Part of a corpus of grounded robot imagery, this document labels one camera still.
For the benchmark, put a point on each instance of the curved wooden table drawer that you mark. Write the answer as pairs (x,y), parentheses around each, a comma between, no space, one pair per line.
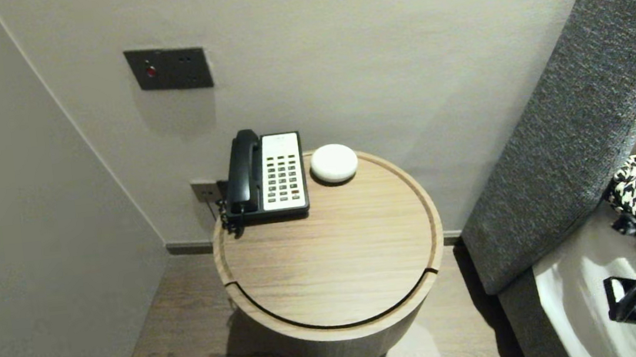
(341,347)

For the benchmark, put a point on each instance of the white pebble-shaped device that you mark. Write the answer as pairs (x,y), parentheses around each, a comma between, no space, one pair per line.
(334,164)

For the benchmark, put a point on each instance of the black white desk telephone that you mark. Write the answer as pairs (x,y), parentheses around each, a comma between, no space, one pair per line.
(284,170)

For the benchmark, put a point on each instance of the round wooden side table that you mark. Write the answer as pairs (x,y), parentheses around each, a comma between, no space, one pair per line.
(331,248)

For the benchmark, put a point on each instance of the black telephone handset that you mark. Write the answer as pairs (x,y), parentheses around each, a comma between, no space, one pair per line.
(243,168)

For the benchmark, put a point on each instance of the grey fabric bed base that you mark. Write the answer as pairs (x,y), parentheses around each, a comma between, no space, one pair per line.
(526,334)

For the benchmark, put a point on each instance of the grey fabric headboard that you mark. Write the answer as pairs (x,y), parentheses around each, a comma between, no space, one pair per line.
(583,115)

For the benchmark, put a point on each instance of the white bed sheet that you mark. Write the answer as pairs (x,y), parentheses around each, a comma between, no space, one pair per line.
(573,305)

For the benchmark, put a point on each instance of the beige wall socket plate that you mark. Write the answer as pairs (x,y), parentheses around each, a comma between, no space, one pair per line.
(204,191)

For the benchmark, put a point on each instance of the dark wall switch panel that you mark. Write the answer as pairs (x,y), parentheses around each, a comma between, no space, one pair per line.
(176,69)

